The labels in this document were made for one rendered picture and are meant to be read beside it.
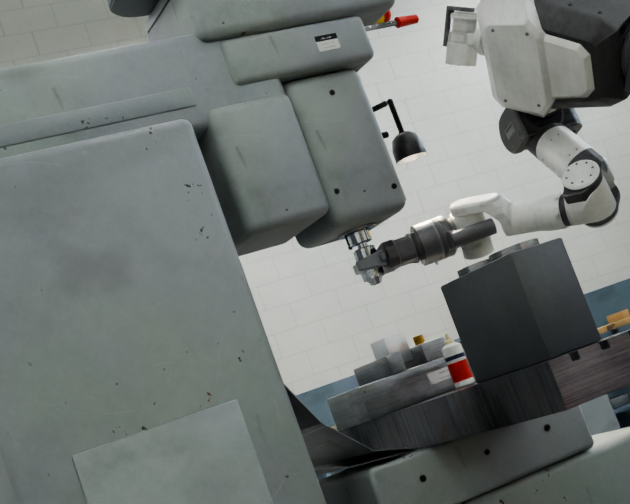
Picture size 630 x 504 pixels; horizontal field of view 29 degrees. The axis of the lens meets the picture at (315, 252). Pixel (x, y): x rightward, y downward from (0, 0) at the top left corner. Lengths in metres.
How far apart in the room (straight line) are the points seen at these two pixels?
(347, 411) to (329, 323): 7.32
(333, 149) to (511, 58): 0.40
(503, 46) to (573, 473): 0.86
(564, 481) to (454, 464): 0.25
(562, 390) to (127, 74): 1.01
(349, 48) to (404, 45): 8.45
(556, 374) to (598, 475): 0.62
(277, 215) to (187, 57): 0.35
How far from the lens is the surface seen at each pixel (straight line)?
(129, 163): 2.15
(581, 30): 2.42
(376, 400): 2.43
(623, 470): 2.57
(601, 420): 7.36
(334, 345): 9.77
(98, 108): 2.31
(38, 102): 2.29
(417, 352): 2.52
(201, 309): 2.12
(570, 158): 2.54
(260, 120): 2.39
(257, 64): 2.44
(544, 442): 2.45
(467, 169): 10.83
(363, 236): 2.52
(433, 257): 2.53
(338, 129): 2.48
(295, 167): 2.39
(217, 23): 2.44
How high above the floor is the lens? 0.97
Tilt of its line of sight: 7 degrees up
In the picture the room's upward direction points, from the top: 20 degrees counter-clockwise
